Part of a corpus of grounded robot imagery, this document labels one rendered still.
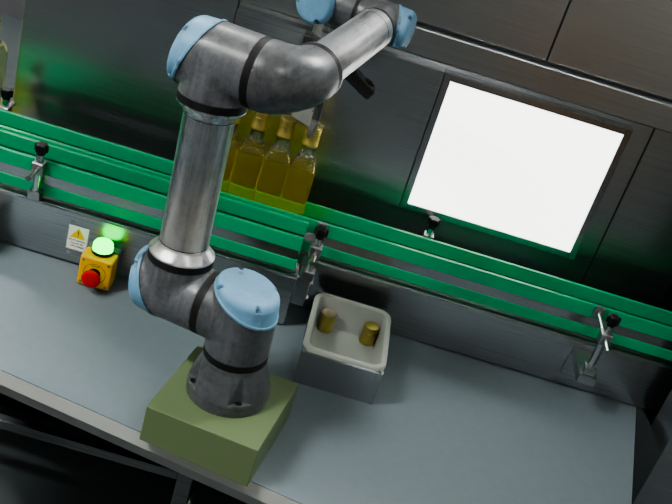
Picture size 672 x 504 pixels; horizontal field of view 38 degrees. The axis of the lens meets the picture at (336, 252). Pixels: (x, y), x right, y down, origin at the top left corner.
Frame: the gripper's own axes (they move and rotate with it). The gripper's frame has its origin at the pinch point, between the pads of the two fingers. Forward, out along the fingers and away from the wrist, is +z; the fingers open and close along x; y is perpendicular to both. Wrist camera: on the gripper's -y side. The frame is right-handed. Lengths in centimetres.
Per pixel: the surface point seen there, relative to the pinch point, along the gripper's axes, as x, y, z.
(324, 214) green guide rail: -3.5, -7.3, 20.3
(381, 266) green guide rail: 3.9, -22.8, 24.9
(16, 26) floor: -299, 177, 114
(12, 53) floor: -262, 164, 115
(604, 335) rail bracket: 16, -71, 19
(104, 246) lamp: 21, 35, 30
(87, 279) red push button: 25, 36, 36
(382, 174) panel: -12.3, -17.5, 10.6
